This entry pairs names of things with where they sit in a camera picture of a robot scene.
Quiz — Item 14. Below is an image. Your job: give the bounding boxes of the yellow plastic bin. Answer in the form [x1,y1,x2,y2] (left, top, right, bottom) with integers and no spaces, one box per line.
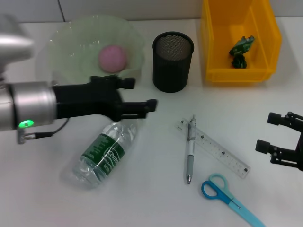
[200,0,283,83]

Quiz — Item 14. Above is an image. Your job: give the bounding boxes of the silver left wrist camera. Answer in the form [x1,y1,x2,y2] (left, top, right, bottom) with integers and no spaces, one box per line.
[0,14,34,81]

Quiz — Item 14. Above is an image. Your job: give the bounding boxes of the left gripper cable with plug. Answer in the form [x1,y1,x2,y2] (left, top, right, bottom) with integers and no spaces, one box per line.
[17,117,70,145]

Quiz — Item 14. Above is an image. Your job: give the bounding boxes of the white grey ballpoint pen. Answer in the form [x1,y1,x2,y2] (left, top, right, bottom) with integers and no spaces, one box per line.
[185,114,197,185]

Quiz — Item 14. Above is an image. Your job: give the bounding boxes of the clear plastic ruler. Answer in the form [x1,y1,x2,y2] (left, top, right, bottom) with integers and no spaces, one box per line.
[175,119,251,180]

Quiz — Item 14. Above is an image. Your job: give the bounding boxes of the pink peach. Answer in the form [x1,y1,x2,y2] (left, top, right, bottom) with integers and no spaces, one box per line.
[98,45,128,73]

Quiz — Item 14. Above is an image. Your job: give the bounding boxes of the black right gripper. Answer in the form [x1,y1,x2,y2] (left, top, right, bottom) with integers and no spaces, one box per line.
[255,111,303,172]

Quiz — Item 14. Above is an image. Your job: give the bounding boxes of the blue scissors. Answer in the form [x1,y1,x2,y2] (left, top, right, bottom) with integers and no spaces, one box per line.
[201,173,266,227]

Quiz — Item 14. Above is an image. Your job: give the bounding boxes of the clear water bottle green label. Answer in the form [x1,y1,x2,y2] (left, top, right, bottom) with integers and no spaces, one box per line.
[62,119,138,190]

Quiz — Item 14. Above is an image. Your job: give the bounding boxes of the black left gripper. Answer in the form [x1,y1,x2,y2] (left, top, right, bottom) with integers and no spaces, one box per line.
[52,75,158,122]

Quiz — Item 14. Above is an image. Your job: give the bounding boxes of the translucent green glass plate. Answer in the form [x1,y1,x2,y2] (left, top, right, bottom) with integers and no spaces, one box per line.
[35,14,145,83]

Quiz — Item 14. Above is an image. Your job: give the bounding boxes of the green plastic wrapper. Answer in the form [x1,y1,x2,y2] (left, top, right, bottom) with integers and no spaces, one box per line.
[228,35,256,69]

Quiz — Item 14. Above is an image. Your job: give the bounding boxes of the black mesh pen holder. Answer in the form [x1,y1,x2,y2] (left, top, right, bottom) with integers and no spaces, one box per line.
[152,31,195,93]

